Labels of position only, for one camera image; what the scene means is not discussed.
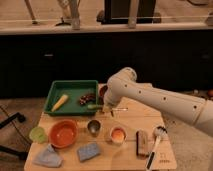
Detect green pepper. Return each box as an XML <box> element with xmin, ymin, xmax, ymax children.
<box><xmin>87</xmin><ymin>104</ymin><xmax>103</xmax><ymax>110</ymax></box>

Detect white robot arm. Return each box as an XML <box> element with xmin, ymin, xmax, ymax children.
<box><xmin>104</xmin><ymin>67</ymin><xmax>213</xmax><ymax>137</ymax></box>

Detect dark red bowl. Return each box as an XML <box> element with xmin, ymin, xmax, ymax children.
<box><xmin>99</xmin><ymin>85</ymin><xmax>108</xmax><ymax>104</ymax></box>

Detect orange bowl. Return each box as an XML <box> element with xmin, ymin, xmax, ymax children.
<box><xmin>48</xmin><ymin>120</ymin><xmax>78</xmax><ymax>149</ymax></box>

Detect metal fork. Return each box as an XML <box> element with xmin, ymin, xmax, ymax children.
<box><xmin>111</xmin><ymin>108</ymin><xmax>128</xmax><ymax>111</ymax></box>

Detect small metal cup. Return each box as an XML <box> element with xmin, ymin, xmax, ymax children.
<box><xmin>87</xmin><ymin>120</ymin><xmax>101</xmax><ymax>137</ymax></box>

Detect white cup orange inside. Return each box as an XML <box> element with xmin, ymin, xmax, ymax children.
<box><xmin>110</xmin><ymin>127</ymin><xmax>126</xmax><ymax>145</ymax></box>

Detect dark red grape bunch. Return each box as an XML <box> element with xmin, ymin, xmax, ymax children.
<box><xmin>79</xmin><ymin>93</ymin><xmax>96</xmax><ymax>105</ymax></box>

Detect brown wooden scrub brush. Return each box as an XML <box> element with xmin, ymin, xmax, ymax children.
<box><xmin>136</xmin><ymin>130</ymin><xmax>149</xmax><ymax>157</ymax></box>

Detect blue sponge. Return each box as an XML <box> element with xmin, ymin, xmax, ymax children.
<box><xmin>77</xmin><ymin>143</ymin><xmax>100</xmax><ymax>162</ymax></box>

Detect green plastic tray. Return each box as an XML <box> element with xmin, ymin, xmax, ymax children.
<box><xmin>44</xmin><ymin>80</ymin><xmax>98</xmax><ymax>116</ymax></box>

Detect yellow corn cob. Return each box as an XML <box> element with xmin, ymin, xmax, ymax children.
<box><xmin>51</xmin><ymin>94</ymin><xmax>69</xmax><ymax>112</ymax></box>

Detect white dish brush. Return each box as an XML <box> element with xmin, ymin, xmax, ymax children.
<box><xmin>146</xmin><ymin>126</ymin><xmax>167</xmax><ymax>171</ymax></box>

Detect blue cloth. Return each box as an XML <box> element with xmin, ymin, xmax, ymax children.
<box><xmin>33</xmin><ymin>144</ymin><xmax>62</xmax><ymax>168</ymax></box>

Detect light green cup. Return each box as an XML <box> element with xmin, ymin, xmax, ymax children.
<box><xmin>29</xmin><ymin>127</ymin><xmax>48</xmax><ymax>143</ymax></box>

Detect black chair base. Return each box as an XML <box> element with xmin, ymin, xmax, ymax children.
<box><xmin>0</xmin><ymin>112</ymin><xmax>30</xmax><ymax>161</ymax></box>

